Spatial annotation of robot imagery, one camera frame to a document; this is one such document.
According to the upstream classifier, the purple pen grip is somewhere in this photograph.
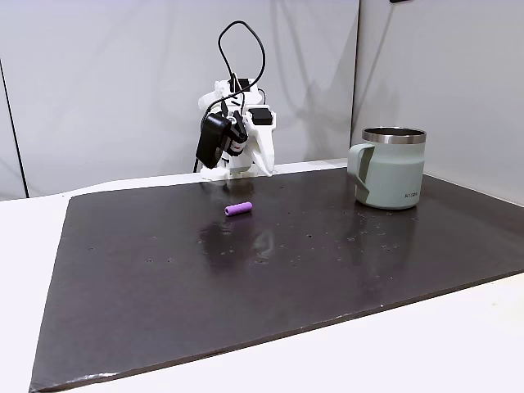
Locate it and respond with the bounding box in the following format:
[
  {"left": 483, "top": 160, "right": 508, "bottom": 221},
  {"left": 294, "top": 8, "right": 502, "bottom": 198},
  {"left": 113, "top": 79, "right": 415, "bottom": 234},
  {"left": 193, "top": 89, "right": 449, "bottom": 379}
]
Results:
[{"left": 223, "top": 201, "right": 254, "bottom": 217}]

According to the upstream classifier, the black camera box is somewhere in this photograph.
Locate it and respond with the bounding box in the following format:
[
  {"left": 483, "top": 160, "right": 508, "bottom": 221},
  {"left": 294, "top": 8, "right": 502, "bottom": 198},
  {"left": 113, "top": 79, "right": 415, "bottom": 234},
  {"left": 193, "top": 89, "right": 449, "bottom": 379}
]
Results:
[{"left": 195, "top": 112, "right": 232, "bottom": 170}]

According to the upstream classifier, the sage green steel mug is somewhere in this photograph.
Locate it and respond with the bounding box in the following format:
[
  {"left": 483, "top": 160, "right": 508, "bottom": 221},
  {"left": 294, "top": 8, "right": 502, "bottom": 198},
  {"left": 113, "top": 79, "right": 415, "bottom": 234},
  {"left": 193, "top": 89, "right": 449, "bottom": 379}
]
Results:
[{"left": 347, "top": 126, "right": 427, "bottom": 211}]

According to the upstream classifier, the black cable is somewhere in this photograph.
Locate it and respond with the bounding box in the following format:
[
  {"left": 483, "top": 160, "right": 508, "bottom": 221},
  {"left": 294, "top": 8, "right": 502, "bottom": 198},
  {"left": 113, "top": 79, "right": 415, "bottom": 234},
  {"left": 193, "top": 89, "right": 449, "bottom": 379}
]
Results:
[{"left": 192, "top": 20, "right": 267, "bottom": 174}]

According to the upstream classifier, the dark table mat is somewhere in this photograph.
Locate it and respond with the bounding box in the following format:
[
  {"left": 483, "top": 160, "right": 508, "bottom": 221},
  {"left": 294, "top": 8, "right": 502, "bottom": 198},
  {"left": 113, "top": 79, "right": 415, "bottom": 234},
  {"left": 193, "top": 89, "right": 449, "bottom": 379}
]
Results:
[{"left": 29, "top": 166, "right": 524, "bottom": 393}]

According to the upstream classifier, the thin black wall strip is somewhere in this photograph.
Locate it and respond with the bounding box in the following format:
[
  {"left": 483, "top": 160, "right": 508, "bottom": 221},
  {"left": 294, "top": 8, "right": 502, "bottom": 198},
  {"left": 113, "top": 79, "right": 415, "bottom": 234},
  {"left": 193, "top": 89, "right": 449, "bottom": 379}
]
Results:
[{"left": 0, "top": 60, "right": 31, "bottom": 200}]

